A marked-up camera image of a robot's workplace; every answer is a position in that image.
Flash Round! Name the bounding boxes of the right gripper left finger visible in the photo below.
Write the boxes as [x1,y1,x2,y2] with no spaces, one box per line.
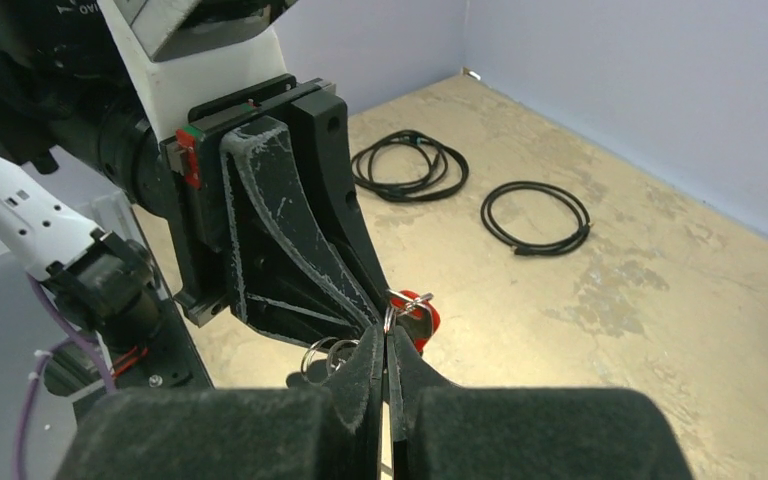
[55,327,385,479]

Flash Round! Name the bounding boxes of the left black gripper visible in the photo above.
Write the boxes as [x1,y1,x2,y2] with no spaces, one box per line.
[160,74,388,345]

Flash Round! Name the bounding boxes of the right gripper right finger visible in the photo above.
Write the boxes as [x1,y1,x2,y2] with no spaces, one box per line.
[387,328,692,479]

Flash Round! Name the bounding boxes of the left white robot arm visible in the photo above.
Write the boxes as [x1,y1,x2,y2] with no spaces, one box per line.
[0,1,388,344]

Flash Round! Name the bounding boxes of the small split key ring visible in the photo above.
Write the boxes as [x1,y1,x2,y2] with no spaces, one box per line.
[382,288,436,333]

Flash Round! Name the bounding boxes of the large tangled black cable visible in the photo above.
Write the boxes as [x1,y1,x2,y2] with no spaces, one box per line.
[350,129,470,204]

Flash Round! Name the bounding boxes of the small coiled black cable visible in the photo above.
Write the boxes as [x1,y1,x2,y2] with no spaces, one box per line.
[479,181,593,258]

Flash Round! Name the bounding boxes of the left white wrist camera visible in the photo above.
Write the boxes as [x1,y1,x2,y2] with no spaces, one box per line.
[98,0,293,140]

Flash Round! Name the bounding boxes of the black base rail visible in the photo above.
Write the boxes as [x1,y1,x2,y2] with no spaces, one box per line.
[43,193,213,389]

